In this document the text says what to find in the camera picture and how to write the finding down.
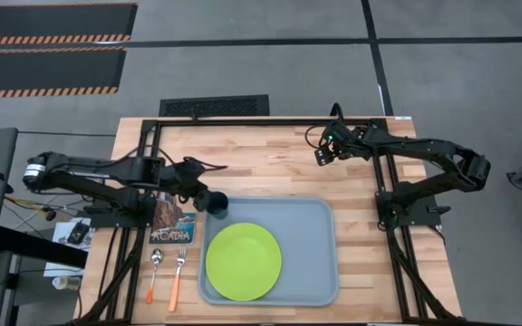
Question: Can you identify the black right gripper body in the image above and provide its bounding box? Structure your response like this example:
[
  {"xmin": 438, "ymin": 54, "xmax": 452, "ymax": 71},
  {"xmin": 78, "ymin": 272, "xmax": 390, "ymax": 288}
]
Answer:
[{"xmin": 331, "ymin": 121, "xmax": 367, "ymax": 160}]

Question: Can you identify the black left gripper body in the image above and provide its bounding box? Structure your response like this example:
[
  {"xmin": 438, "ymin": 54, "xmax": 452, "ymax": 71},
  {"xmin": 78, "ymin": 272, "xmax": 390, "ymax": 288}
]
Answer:
[{"xmin": 169, "ymin": 158, "xmax": 215, "ymax": 212}]

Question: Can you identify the dark green cup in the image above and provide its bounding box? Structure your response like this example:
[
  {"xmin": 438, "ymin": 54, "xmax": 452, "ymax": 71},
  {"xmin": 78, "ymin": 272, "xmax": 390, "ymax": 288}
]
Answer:
[{"xmin": 206, "ymin": 190, "xmax": 231, "ymax": 221}]

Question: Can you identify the lime green plate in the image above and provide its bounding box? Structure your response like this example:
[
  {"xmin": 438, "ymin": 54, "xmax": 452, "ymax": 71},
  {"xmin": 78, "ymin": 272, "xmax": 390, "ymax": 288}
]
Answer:
[{"xmin": 205, "ymin": 222, "xmax": 284, "ymax": 302}]

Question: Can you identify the fork with orange handle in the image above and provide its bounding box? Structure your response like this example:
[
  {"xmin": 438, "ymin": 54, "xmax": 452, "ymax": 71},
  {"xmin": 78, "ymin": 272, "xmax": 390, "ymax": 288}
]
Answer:
[{"xmin": 168, "ymin": 246, "xmax": 188, "ymax": 313}]

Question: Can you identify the spoon with orange handle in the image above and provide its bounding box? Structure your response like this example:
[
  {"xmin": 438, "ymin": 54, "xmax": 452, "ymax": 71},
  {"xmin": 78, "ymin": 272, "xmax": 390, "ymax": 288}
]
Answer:
[{"xmin": 145, "ymin": 247, "xmax": 165, "ymax": 305}]

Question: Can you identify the grey plastic tray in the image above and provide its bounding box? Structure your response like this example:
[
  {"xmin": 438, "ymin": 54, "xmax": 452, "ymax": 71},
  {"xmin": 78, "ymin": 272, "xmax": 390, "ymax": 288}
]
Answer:
[{"xmin": 197, "ymin": 195, "xmax": 341, "ymax": 308}]

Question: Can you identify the Acadia picture card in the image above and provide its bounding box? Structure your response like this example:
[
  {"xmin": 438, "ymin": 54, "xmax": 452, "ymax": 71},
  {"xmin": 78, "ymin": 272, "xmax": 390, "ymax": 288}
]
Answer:
[{"xmin": 149, "ymin": 192, "xmax": 198, "ymax": 246}]

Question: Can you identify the black floor vent grille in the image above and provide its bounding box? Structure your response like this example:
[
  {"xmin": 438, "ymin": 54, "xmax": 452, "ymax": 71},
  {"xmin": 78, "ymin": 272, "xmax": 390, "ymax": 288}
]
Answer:
[{"xmin": 158, "ymin": 93, "xmax": 271, "ymax": 119}]

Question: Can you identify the small black device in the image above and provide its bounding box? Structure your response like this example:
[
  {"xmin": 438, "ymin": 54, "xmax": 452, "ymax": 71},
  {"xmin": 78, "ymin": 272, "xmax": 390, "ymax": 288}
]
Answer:
[{"xmin": 67, "ymin": 220, "xmax": 91, "ymax": 246}]

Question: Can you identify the white paper sheet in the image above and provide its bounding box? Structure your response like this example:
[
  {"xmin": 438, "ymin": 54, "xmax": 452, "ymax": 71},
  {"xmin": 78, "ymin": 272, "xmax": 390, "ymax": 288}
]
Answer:
[{"xmin": 43, "ymin": 216, "xmax": 95, "ymax": 278}]

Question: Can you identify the small clear bottle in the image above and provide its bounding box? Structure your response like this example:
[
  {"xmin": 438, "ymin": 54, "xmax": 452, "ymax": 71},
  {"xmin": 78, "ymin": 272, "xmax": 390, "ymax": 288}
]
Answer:
[{"xmin": 51, "ymin": 275, "xmax": 82, "ymax": 292}]

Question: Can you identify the black hazard-striped floor mat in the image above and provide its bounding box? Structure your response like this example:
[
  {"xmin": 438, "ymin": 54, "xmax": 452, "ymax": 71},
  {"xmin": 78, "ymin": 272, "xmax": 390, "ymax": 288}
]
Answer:
[
  {"xmin": 0, "ymin": 2, "xmax": 140, "ymax": 47},
  {"xmin": 0, "ymin": 46, "xmax": 128, "ymax": 101}
]

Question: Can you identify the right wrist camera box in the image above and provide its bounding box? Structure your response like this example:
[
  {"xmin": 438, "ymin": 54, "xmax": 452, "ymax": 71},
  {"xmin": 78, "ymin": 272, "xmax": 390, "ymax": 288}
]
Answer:
[{"xmin": 320, "ymin": 128, "xmax": 342, "ymax": 149}]

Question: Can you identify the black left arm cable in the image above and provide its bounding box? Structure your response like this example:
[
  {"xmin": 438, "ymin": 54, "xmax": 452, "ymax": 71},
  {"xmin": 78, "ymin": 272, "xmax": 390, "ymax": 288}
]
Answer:
[{"xmin": 181, "ymin": 155, "xmax": 228, "ymax": 174}]

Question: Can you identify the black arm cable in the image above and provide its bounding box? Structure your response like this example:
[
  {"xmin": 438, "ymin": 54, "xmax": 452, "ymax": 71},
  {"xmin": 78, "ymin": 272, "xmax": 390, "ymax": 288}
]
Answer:
[
  {"xmin": 304, "ymin": 102, "xmax": 348, "ymax": 150},
  {"xmin": 181, "ymin": 155, "xmax": 228, "ymax": 174}
]

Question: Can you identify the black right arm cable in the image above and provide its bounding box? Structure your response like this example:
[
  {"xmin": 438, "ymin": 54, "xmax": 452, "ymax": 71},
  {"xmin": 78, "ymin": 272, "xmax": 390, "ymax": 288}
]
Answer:
[{"xmin": 304, "ymin": 102, "xmax": 348, "ymax": 150}]

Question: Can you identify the yellow cable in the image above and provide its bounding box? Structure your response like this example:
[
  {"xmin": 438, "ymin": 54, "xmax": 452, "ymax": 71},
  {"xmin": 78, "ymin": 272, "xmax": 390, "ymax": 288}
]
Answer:
[{"xmin": 3, "ymin": 194, "xmax": 52, "ymax": 219}]

